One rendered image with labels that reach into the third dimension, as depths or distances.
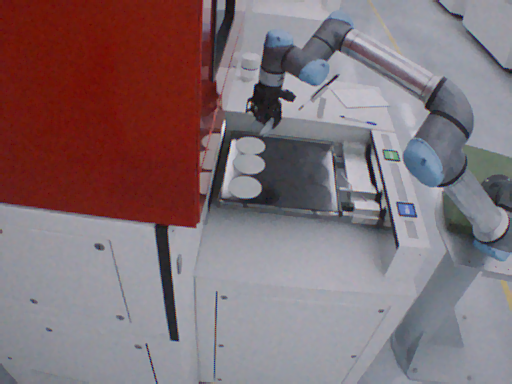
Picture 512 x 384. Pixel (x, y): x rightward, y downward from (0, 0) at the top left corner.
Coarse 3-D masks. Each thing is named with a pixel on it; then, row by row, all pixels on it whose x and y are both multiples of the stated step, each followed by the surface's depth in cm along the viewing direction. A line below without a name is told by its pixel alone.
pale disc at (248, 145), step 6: (240, 138) 147; (246, 138) 147; (252, 138) 147; (240, 144) 144; (246, 144) 144; (252, 144) 145; (258, 144) 145; (240, 150) 142; (246, 150) 142; (252, 150) 142; (258, 150) 142
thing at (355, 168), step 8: (344, 152) 150; (352, 152) 150; (344, 160) 147; (352, 160) 147; (360, 160) 147; (344, 168) 145; (352, 168) 143; (360, 168) 144; (352, 176) 140; (360, 176) 140; (368, 176) 141; (368, 184) 138; (352, 200) 131; (360, 200) 131; (368, 200) 132; (352, 216) 126; (360, 216) 126; (368, 216) 126; (368, 224) 127
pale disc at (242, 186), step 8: (240, 176) 131; (248, 176) 132; (232, 184) 128; (240, 184) 129; (248, 184) 129; (256, 184) 129; (232, 192) 126; (240, 192) 126; (248, 192) 126; (256, 192) 127
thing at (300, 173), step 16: (272, 144) 146; (288, 144) 147; (304, 144) 148; (320, 144) 148; (272, 160) 139; (288, 160) 140; (304, 160) 141; (320, 160) 142; (256, 176) 132; (272, 176) 133; (288, 176) 134; (304, 176) 134; (320, 176) 135; (224, 192) 125; (272, 192) 127; (288, 192) 128; (304, 192) 129; (320, 192) 129; (304, 208) 124; (320, 208) 124; (336, 208) 125
